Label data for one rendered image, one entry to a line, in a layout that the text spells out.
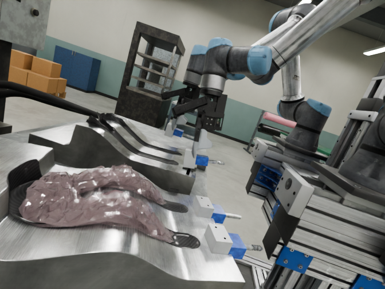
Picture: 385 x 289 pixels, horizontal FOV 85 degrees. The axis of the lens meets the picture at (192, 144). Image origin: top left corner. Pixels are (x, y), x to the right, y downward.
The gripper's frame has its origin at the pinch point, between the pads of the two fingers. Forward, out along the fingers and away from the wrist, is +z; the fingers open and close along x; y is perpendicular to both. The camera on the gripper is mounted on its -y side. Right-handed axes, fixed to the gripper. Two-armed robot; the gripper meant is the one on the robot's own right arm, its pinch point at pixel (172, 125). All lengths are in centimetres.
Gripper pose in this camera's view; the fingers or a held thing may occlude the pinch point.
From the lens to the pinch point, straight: 95.2
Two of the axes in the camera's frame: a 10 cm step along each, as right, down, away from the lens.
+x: 0.5, -2.3, 9.7
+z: -3.1, 9.2, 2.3
